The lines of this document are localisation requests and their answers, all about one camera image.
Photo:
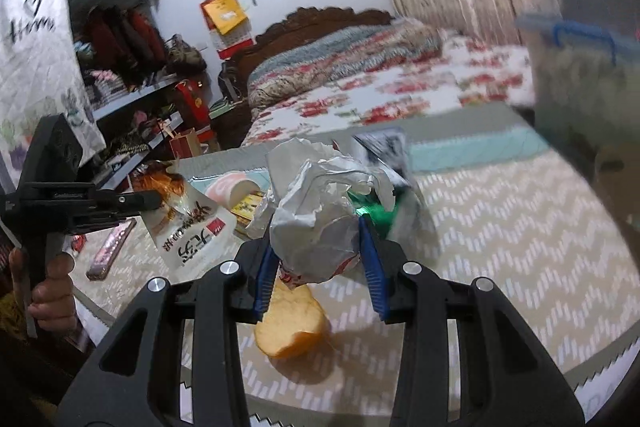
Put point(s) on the yellow cigarette box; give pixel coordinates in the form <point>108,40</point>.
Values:
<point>246,208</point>

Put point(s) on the white paper bag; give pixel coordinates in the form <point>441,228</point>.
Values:
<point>308,210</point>

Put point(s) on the clear storage box blue lid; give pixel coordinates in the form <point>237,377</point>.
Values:
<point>586,81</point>

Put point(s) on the crushed green beer can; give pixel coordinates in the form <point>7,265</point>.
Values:
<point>402,224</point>

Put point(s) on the folded patchwork blanket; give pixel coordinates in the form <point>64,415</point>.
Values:
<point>344,53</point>

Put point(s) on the dark wooden headboard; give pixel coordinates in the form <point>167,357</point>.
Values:
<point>305,25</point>

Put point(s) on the yellow red hanging bag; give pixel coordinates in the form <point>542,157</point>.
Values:
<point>228,25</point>

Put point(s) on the floral bed sheet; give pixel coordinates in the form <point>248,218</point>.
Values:
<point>469,72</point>

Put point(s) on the person's left hand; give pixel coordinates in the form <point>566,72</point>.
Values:
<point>53,305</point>

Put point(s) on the beige plastic trash bin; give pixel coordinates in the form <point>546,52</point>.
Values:
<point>616,181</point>

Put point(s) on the white quilted cloth cover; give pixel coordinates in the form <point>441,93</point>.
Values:
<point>40,76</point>

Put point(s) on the silver black foil packet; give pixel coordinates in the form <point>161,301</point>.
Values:
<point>384,148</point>

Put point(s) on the white printed snack bag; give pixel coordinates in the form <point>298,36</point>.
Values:
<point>191,231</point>

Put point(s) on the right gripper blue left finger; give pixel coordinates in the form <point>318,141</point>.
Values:
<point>264,282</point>

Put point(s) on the orange bread slice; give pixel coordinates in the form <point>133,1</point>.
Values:
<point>294,323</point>

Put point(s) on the metal storage shelf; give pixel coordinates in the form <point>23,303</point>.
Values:
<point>139,83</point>

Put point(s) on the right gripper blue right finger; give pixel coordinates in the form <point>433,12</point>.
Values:
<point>372,267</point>

